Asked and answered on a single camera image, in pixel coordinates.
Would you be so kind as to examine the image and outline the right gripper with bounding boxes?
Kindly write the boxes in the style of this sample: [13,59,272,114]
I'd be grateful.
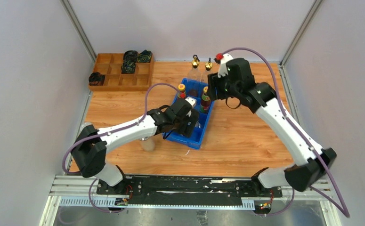
[206,71,241,101]

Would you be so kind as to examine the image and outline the yellow cap sauce bottle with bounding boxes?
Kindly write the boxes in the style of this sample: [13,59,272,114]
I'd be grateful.
[178,83,187,99]
[200,86,211,114]

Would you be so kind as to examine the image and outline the blue plastic divided bin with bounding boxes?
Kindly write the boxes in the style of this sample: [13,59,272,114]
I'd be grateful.
[163,78,214,150]

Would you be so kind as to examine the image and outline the tall oil bottle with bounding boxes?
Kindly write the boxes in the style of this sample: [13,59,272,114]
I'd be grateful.
[201,57,213,83]
[187,55,201,97]

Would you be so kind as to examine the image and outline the silver lid spice jar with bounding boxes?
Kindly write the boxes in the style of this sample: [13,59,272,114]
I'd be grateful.
[139,137,155,152]

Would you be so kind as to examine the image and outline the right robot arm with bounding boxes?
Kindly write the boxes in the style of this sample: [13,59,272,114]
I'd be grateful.
[208,54,337,197]

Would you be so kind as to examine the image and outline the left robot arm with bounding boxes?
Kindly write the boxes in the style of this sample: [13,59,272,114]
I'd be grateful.
[70,97,199,194]

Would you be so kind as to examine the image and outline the wooden compartment tray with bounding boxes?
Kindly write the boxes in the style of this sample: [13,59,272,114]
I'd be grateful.
[88,53,155,92]

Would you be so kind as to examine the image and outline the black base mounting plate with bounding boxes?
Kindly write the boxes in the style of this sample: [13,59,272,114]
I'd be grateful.
[96,175,282,207]

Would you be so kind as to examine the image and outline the black roll left compartment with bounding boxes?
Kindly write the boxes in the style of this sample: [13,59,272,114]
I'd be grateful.
[88,72,105,86]

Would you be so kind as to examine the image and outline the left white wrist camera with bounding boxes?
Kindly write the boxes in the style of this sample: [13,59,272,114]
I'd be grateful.
[185,97,197,108]

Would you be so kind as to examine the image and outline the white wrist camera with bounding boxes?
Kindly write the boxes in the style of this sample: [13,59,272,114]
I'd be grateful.
[185,97,197,108]
[215,53,234,78]

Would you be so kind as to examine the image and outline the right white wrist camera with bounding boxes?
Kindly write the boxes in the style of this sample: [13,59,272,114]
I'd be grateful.
[215,53,234,78]

